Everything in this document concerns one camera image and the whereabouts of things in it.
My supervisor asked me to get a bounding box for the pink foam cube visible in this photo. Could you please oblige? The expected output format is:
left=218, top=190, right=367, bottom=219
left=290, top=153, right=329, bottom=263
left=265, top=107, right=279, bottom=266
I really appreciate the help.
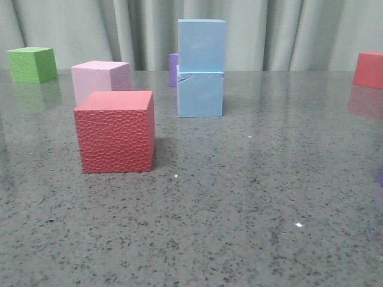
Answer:
left=71, top=60, right=132, bottom=105

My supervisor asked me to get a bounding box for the red textured foam cube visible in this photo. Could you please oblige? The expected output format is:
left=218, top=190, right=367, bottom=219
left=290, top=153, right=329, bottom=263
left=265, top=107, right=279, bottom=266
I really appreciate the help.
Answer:
left=73, top=90, right=156, bottom=173

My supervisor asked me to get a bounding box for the grey-green curtain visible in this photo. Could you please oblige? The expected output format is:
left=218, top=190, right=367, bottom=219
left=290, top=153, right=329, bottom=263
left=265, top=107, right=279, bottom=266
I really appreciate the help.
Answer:
left=1, top=1, right=382, bottom=71

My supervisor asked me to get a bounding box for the green foam cube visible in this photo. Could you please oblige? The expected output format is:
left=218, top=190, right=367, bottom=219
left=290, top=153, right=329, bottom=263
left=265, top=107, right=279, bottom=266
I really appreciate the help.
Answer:
left=7, top=47, right=57, bottom=83

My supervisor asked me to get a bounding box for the torn light blue foam cube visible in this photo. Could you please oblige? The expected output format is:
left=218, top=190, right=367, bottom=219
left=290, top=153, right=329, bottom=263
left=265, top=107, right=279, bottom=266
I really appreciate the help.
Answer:
left=177, top=72, right=224, bottom=117

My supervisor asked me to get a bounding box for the red foam cube far right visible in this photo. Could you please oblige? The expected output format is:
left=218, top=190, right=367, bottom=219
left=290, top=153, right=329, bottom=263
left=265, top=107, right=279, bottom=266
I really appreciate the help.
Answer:
left=353, top=51, right=383, bottom=89

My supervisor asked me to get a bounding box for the light purple foam cube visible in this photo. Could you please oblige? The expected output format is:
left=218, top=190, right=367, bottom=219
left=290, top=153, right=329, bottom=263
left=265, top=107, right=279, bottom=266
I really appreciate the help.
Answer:
left=378, top=167, right=383, bottom=186

